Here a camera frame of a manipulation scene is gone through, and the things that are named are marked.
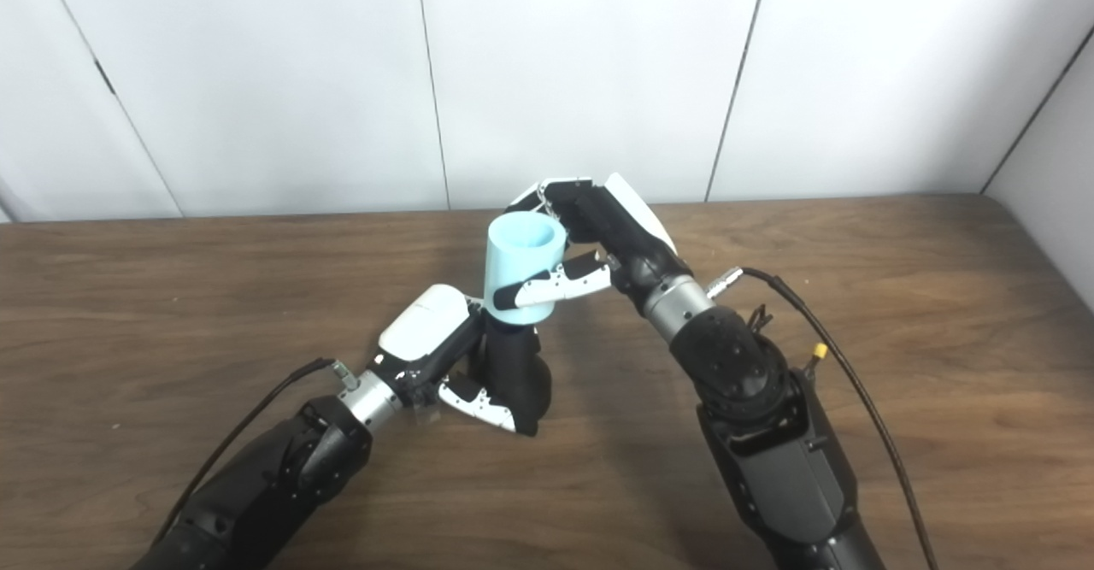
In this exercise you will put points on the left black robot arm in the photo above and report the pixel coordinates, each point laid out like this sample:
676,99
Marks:
273,476

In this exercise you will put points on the left black-white robot hand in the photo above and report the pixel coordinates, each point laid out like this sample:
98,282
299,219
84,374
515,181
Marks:
423,322

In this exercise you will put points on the light blue cylinder cup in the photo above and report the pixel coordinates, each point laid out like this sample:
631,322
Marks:
513,258

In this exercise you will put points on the black flared nozzle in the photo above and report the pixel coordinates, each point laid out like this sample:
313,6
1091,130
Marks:
517,373

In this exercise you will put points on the right black-white robot hand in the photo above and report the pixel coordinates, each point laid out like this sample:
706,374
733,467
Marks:
628,237

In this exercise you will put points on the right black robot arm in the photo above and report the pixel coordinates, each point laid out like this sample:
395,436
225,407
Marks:
769,450

